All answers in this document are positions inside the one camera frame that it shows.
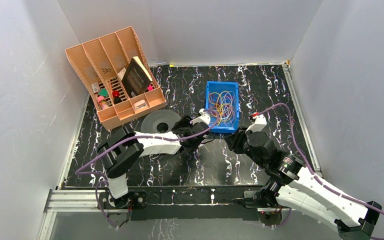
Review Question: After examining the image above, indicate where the grey cable spool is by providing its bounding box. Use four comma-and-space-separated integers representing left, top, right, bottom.
140, 109, 181, 134

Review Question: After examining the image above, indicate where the blue plastic bin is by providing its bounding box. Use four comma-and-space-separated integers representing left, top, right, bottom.
205, 81, 240, 134

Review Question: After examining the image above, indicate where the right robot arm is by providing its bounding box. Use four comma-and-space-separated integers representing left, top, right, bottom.
224, 127, 380, 240

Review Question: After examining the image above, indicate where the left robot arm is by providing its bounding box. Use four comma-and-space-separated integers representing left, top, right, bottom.
97, 109, 215, 208

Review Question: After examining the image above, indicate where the white tape dispenser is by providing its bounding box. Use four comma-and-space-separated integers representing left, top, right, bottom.
133, 99, 148, 111

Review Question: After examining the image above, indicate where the black book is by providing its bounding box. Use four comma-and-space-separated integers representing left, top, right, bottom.
121, 56, 153, 98

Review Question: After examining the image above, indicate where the orange desk organizer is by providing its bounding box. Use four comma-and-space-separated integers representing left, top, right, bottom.
65, 26, 167, 131

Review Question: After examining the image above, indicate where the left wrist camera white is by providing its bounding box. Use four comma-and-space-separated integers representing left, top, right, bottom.
189, 108, 211, 126

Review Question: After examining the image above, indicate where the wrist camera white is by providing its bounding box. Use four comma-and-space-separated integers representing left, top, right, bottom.
246, 112, 267, 133
189, 108, 211, 126

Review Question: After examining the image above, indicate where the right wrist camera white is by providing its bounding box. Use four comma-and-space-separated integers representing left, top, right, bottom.
246, 112, 267, 133

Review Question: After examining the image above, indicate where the bundle of coloured wires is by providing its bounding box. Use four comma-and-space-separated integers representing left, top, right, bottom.
208, 91, 238, 127

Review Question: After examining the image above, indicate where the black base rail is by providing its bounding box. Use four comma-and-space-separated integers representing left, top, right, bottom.
129, 185, 270, 221

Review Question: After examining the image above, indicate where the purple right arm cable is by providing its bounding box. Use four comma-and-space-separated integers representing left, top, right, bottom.
251, 102, 384, 240

